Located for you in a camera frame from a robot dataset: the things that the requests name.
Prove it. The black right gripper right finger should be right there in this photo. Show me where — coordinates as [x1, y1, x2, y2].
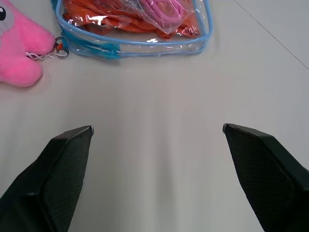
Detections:
[222, 123, 309, 232]

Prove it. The clear blue-trimmed zipper pouch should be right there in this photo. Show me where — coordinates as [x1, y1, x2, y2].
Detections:
[50, 0, 214, 60]

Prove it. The pink plush toy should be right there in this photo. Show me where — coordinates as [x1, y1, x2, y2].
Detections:
[0, 0, 56, 88]

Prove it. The white twisted cord with clasp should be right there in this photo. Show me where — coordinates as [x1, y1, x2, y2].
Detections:
[25, 36, 70, 62]

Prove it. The pink item in plastic wrap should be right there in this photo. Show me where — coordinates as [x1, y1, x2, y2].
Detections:
[120, 0, 195, 35]

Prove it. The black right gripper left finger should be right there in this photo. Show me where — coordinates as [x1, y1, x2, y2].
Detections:
[0, 125, 94, 232]

